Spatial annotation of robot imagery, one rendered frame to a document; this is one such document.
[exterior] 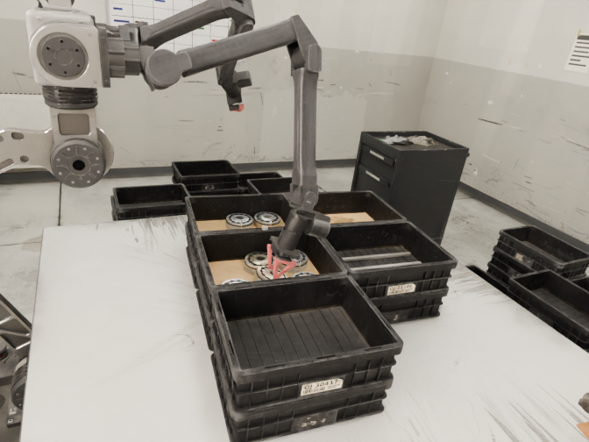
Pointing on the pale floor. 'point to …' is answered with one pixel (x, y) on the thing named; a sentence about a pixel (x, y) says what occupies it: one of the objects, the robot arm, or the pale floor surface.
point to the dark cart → (412, 176)
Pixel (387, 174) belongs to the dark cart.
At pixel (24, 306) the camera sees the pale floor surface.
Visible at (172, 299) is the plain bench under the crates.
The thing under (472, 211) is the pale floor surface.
